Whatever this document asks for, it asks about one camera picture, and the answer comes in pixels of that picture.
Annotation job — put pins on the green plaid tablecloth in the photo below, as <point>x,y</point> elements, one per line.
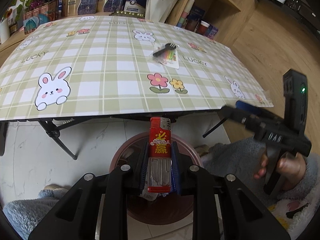
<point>101,65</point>

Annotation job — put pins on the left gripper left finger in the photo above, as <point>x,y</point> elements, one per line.
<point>143,170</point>

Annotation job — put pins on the gold blue gift box right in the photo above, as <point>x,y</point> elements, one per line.
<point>109,5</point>

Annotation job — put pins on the wooden shelf unit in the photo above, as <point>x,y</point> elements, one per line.
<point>229,16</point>

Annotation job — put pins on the gold blue gift box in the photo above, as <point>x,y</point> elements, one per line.
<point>78,7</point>
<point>109,5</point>

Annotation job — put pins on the green gold tray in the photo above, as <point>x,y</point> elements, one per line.
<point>128,14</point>

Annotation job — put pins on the maroon trash bin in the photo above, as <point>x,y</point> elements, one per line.
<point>152,208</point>

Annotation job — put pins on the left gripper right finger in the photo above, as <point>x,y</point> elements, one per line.
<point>175,171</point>

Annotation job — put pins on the person right hand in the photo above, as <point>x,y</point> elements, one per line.
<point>292,169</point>

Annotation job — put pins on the stack of paper cups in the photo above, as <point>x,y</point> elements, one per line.
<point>185,13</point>

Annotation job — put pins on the low wooden cabinet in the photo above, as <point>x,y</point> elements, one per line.
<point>9,45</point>

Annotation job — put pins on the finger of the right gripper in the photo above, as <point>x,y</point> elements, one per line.
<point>240,116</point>
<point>249,108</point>

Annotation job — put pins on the gold blue gift box left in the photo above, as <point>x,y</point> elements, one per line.
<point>78,7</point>

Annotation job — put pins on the red lighter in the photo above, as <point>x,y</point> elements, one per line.
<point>160,154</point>

